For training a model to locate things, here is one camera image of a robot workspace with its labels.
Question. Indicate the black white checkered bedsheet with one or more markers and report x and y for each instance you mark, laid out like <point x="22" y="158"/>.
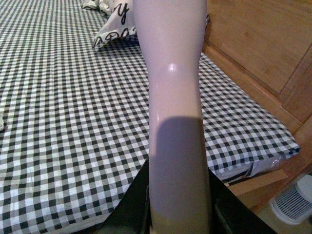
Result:
<point x="74" y="120"/>

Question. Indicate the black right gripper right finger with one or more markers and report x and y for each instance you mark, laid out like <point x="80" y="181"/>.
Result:
<point x="230" y="215"/>

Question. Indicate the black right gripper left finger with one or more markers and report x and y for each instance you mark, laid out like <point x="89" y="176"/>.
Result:
<point x="132" y="214"/>

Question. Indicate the beige hand brush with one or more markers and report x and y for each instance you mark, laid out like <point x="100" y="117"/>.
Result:
<point x="178" y="172"/>

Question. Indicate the white fan heater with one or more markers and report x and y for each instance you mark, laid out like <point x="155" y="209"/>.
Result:
<point x="294" y="205"/>

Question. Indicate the printed white pillow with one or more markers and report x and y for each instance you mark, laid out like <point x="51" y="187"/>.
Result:
<point x="112" y="22"/>

